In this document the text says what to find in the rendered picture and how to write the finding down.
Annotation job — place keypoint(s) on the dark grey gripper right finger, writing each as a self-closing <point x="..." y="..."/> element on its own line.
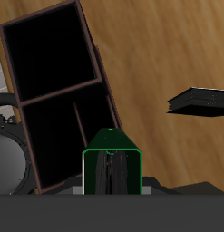
<point x="152" y="183"/>

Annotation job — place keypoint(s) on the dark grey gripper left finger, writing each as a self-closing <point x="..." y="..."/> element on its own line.
<point x="73" y="183"/>

